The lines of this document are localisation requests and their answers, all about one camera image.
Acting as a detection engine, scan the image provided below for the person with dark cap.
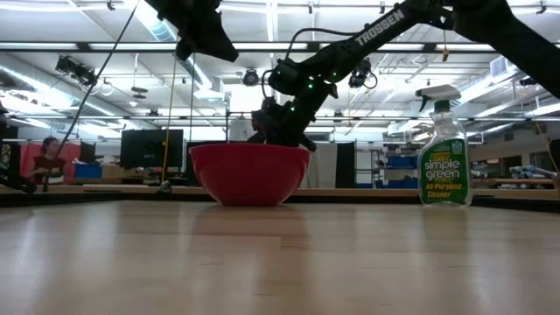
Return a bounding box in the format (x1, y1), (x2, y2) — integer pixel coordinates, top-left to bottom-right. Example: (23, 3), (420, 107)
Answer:
(246, 110), (269, 145)

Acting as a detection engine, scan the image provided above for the black upright panel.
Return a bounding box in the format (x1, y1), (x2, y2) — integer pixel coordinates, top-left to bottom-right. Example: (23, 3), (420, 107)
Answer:
(334, 141), (357, 190)

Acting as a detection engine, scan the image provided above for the blue storage bin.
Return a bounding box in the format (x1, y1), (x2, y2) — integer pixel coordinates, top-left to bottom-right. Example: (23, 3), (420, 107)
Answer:
(387, 156), (419, 169)

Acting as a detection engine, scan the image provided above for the black ceiling light cluster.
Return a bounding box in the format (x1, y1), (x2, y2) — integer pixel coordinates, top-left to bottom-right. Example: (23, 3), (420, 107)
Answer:
(54, 54), (98, 88)

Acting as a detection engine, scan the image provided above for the hanging cord with yellow tag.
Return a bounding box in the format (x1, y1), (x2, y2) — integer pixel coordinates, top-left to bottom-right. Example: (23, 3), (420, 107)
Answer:
(440, 29), (452, 63)

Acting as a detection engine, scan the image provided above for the black ceiling camera with cable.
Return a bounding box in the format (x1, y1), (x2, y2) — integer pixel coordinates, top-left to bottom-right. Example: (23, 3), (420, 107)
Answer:
(347, 58), (379, 90)

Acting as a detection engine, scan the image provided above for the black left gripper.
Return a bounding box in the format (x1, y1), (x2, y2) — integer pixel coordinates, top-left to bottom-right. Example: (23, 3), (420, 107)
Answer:
(145, 0), (240, 63)

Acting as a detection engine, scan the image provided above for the black slanting cable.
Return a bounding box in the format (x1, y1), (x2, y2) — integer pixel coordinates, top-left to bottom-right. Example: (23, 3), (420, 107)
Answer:
(41, 0), (142, 193)

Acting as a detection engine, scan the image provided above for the blue box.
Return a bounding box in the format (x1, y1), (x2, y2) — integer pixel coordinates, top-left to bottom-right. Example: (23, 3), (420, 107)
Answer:
(73, 162), (103, 179)

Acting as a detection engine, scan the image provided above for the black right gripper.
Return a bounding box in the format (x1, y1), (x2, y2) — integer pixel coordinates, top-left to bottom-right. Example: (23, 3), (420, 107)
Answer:
(261, 80), (340, 153)

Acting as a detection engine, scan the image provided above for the black computer monitor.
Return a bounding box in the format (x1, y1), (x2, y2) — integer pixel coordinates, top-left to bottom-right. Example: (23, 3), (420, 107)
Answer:
(119, 129), (186, 170)

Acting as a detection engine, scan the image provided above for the yellow hanging cable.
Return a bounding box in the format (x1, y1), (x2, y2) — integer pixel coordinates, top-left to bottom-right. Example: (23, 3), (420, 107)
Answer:
(160, 54), (179, 185)

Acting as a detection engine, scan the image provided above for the green cleaner spray bottle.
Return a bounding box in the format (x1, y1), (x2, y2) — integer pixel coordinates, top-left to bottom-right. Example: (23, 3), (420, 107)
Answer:
(415, 84), (474, 208)

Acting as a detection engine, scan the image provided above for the seated person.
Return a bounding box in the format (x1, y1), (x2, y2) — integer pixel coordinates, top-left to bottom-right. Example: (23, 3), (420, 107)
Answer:
(29, 136), (67, 186)

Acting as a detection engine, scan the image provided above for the large red plastic bowl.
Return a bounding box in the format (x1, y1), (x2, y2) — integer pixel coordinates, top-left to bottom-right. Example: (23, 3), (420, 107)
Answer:
(188, 143), (312, 207)

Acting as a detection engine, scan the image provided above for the round black ceiling camera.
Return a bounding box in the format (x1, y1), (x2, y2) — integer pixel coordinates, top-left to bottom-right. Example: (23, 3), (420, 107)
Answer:
(241, 68), (261, 88)

